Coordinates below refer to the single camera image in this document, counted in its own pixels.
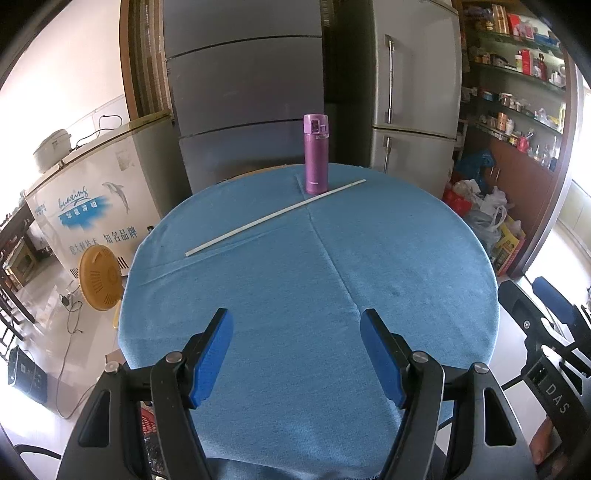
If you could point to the brown cardboard box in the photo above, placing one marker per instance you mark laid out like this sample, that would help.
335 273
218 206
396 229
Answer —
114 359

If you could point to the red plastic basket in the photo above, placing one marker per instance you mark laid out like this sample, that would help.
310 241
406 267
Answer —
147 422

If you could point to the grey three-door refrigerator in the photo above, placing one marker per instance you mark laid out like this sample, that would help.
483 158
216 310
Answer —
244 92

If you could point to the white rice cooker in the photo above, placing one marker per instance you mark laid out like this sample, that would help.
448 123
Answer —
51 150

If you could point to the wooden shelf cabinet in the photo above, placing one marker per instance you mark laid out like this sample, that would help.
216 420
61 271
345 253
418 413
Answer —
521 152

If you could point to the white chest freezer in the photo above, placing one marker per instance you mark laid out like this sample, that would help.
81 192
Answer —
92 207

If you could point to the dark wooden table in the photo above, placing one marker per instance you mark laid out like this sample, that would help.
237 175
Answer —
11 230

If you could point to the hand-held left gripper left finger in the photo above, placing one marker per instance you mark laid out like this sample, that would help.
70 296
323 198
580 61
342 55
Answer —
210 364

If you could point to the thin white rod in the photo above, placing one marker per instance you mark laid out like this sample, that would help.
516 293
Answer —
268 219

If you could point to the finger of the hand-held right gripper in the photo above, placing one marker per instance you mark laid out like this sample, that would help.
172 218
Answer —
551 295
526 314

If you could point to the dark wooden chair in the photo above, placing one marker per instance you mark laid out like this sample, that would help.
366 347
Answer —
9 314

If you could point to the silver two-door refrigerator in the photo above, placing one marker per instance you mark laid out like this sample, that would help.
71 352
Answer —
415 69

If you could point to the person's right hand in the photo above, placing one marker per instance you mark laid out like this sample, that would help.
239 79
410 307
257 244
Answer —
544 445

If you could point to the yellow electric fan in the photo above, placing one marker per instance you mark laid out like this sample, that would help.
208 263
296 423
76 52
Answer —
99 277

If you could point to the blue tablecloth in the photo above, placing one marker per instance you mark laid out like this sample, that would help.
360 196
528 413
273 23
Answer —
295 286

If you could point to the pile of plastic bags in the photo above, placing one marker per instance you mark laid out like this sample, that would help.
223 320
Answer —
485 217

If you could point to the black waste bin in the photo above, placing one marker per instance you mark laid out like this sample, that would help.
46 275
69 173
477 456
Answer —
27 374

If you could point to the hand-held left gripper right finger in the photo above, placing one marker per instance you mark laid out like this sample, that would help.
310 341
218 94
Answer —
383 360

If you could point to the wooden door frame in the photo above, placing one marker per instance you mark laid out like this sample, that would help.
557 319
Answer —
134 69

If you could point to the purple thermos bottle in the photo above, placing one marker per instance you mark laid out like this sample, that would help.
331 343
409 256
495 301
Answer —
316 161

